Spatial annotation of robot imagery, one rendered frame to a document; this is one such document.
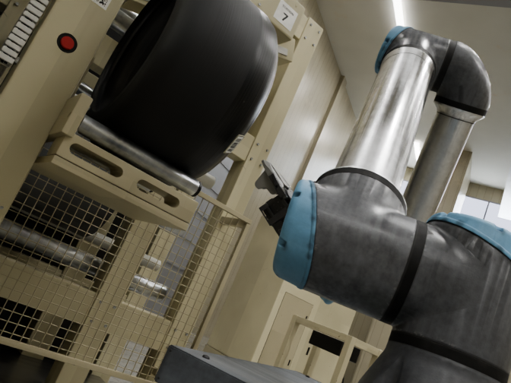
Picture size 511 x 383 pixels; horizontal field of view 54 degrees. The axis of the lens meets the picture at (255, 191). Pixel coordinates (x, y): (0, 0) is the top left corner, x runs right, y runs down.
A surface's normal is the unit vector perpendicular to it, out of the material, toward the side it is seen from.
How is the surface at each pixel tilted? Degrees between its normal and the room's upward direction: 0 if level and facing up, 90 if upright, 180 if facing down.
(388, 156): 62
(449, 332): 88
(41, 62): 90
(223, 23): 76
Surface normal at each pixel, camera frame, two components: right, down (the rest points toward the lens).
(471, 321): -0.14, -0.33
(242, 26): 0.66, -0.27
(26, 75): 0.57, 0.04
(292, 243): -0.33, 0.12
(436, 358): -0.42, -0.44
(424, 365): -0.33, -0.72
